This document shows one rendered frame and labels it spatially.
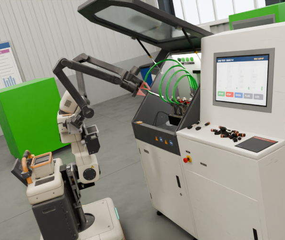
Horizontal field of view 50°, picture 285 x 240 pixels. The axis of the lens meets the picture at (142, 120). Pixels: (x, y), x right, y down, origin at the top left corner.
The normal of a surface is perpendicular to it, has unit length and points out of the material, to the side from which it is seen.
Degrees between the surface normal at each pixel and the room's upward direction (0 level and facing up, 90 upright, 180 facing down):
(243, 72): 76
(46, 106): 90
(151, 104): 90
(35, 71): 90
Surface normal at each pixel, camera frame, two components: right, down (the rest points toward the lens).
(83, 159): 0.24, 0.22
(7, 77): 0.48, 0.14
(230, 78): -0.88, 0.09
